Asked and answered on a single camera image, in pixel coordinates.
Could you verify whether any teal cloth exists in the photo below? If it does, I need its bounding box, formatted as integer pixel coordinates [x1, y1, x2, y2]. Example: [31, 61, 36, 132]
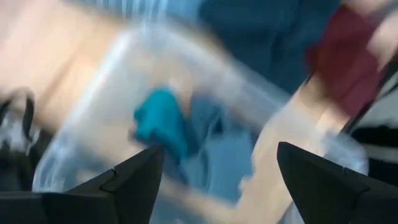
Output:
[133, 88, 189, 162]

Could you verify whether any blue cloth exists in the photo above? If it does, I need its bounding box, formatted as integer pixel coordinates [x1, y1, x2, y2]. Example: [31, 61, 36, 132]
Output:
[174, 96, 256, 203]

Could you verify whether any clear plastic bin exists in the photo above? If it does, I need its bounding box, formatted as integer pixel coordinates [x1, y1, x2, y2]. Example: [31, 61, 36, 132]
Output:
[30, 24, 371, 224]

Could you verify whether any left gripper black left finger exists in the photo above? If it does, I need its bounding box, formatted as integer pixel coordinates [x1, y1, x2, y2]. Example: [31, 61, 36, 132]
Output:
[0, 145, 165, 224]

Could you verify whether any maroon cloth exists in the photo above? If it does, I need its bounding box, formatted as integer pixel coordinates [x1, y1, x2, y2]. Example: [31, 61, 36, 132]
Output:
[306, 6, 389, 116]

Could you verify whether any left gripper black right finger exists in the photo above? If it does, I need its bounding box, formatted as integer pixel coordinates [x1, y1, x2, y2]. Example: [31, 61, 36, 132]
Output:
[276, 141, 398, 224]

